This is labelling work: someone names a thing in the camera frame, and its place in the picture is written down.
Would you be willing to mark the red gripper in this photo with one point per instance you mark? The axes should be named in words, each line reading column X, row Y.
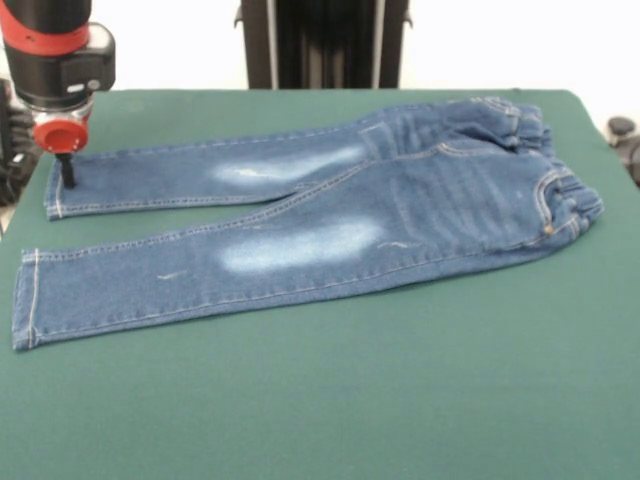
column 60, row 137

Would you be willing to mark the blue denim jeans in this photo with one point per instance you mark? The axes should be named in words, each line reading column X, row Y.
column 300, row 240

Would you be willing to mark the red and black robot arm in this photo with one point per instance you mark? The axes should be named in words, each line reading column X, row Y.
column 50, row 65

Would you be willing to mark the black wheeled stand base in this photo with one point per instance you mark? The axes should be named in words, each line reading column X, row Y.
column 15, row 170
column 622, row 127

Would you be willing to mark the dark green table cloth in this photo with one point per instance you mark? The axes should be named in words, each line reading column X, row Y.
column 320, row 415

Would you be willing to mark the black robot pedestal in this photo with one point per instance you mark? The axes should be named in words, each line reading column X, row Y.
column 325, row 45

